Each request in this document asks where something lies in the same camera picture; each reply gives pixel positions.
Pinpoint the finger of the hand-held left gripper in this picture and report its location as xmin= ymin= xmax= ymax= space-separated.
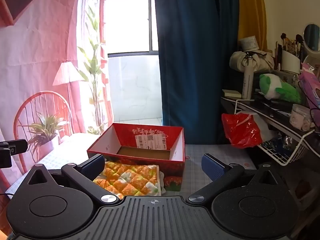
xmin=0 ymin=139 xmax=28 ymax=168

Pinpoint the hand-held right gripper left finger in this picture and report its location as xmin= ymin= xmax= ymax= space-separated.
xmin=25 ymin=154 xmax=120 ymax=205

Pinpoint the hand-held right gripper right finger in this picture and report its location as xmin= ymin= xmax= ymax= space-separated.
xmin=186 ymin=154 xmax=294 ymax=204

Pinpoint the orange quilted cloth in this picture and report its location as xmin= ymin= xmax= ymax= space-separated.
xmin=93 ymin=161 xmax=165 ymax=197

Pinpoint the red strawberry print box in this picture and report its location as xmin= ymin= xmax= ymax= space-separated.
xmin=87 ymin=123 xmax=186 ymax=192

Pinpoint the checked bed sheet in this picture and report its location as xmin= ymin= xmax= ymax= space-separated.
xmin=5 ymin=132 xmax=258 ymax=200

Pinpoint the red plastic bag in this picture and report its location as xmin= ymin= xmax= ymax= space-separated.
xmin=222 ymin=113 xmax=263 ymax=148

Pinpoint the white plastic bag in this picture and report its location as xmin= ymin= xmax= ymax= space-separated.
xmin=250 ymin=112 xmax=277 ymax=143

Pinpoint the dark blue foil packet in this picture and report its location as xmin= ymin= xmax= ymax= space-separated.
xmin=261 ymin=136 xmax=294 ymax=157

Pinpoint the yellow sticky note pad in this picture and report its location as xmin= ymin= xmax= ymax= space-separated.
xmin=222 ymin=89 xmax=242 ymax=98

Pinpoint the white spray bottle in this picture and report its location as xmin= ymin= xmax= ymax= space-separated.
xmin=241 ymin=66 xmax=254 ymax=100

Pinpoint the clear plastic jar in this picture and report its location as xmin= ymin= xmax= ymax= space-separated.
xmin=289 ymin=104 xmax=313 ymax=132

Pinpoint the green and white plush toy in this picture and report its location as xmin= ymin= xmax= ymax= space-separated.
xmin=259 ymin=74 xmax=302 ymax=103

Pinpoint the beige cloth bundle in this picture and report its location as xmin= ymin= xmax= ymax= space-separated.
xmin=229 ymin=51 xmax=275 ymax=73

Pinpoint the blue curtain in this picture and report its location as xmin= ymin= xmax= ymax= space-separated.
xmin=152 ymin=0 xmax=242 ymax=145

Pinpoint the pink packet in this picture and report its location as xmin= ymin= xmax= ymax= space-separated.
xmin=299 ymin=64 xmax=320 ymax=109

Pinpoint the beige paper carton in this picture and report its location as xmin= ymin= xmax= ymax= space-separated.
xmin=237 ymin=36 xmax=258 ymax=52

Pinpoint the white brush holder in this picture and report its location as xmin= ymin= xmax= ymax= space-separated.
xmin=281 ymin=50 xmax=300 ymax=72

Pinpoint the bunch of makeup brushes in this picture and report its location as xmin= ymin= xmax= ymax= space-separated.
xmin=276 ymin=32 xmax=305 ymax=58

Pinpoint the yellow curtain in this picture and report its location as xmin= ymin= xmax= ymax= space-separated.
xmin=237 ymin=0 xmax=267 ymax=52

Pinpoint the round white mirror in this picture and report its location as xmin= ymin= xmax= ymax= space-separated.
xmin=303 ymin=23 xmax=320 ymax=53

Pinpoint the white wire rack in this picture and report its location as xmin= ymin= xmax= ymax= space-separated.
xmin=235 ymin=99 xmax=315 ymax=167

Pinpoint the dark window frame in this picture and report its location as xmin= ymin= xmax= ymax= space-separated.
xmin=101 ymin=0 xmax=159 ymax=57

